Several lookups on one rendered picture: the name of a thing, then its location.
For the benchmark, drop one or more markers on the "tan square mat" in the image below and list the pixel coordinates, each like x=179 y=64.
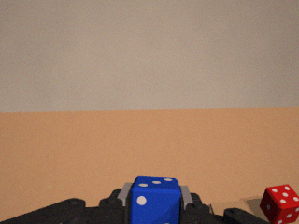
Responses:
x=251 y=206

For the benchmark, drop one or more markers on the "red die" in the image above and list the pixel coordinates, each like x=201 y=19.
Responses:
x=280 y=204

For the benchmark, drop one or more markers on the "blue die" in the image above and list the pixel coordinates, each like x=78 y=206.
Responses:
x=154 y=200

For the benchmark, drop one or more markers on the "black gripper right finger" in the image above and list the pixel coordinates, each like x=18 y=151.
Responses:
x=199 y=213

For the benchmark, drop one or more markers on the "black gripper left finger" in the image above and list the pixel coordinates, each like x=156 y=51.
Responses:
x=74 y=211

